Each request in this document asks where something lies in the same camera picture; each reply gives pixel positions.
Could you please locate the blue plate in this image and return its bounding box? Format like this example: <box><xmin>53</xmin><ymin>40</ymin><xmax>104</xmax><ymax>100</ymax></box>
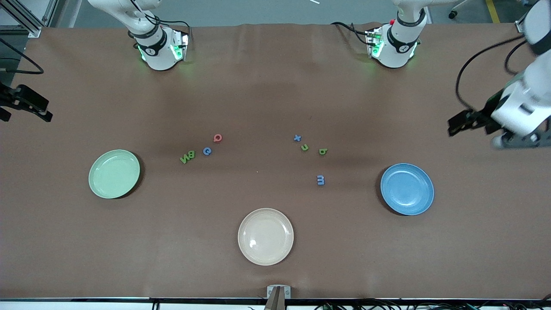
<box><xmin>380</xmin><ymin>163</ymin><xmax>434</xmax><ymax>216</ymax></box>

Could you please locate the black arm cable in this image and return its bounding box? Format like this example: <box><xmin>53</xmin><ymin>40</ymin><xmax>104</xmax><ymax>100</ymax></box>
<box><xmin>455</xmin><ymin>34</ymin><xmax>528</xmax><ymax>113</ymax></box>
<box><xmin>0</xmin><ymin>38</ymin><xmax>45</xmax><ymax>75</ymax></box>

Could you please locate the black right base cable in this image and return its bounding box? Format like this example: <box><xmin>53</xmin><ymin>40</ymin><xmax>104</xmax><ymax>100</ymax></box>
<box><xmin>129</xmin><ymin>0</ymin><xmax>191</xmax><ymax>27</ymax></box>

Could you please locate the brown table cover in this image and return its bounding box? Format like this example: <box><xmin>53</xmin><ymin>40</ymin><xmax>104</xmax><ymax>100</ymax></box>
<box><xmin>0</xmin><ymin>22</ymin><xmax>551</xmax><ymax>301</ymax></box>

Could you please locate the office chair leg with caster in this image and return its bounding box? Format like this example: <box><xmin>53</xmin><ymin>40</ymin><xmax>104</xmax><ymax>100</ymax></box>
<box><xmin>448</xmin><ymin>0</ymin><xmax>474</xmax><ymax>20</ymax></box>

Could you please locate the black base cable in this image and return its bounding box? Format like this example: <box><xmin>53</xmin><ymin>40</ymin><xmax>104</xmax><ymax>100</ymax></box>
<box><xmin>129</xmin><ymin>0</ymin><xmax>191</xmax><ymax>27</ymax></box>
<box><xmin>331</xmin><ymin>21</ymin><xmax>371</xmax><ymax>47</ymax></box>

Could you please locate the light green plate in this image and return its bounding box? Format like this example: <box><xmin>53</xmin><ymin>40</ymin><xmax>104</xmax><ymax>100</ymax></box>
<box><xmin>88</xmin><ymin>149</ymin><xmax>141</xmax><ymax>199</ymax></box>

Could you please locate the silver left base connector plate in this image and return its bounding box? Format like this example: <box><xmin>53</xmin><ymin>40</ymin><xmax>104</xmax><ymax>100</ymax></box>
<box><xmin>365</xmin><ymin>27</ymin><xmax>384</xmax><ymax>59</ymax></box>

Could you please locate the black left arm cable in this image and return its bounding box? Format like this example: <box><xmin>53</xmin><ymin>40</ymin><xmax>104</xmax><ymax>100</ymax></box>
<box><xmin>455</xmin><ymin>34</ymin><xmax>528</xmax><ymax>113</ymax></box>

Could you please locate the black left base cable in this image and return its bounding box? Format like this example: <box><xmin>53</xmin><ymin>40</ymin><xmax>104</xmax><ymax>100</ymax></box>
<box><xmin>331</xmin><ymin>21</ymin><xmax>371</xmax><ymax>47</ymax></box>

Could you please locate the beige plate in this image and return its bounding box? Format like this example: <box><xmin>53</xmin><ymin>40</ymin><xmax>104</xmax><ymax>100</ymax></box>
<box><xmin>238</xmin><ymin>208</ymin><xmax>294</xmax><ymax>266</ymax></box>

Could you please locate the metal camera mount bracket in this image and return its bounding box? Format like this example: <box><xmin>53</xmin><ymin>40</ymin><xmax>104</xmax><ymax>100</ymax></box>
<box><xmin>266</xmin><ymin>285</ymin><xmax>291</xmax><ymax>310</ymax></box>

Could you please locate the silver right base connector plate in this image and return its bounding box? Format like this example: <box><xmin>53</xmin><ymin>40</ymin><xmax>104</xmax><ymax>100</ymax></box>
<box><xmin>171</xmin><ymin>28</ymin><xmax>190</xmax><ymax>62</ymax></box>

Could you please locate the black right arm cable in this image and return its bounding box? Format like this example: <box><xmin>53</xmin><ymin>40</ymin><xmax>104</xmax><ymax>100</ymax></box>
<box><xmin>0</xmin><ymin>38</ymin><xmax>45</xmax><ymax>75</ymax></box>

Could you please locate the silver base connector plate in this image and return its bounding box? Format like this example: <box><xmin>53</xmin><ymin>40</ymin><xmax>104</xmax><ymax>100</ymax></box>
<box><xmin>171</xmin><ymin>28</ymin><xmax>190</xmax><ymax>62</ymax></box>
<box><xmin>365</xmin><ymin>27</ymin><xmax>384</xmax><ymax>59</ymax></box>

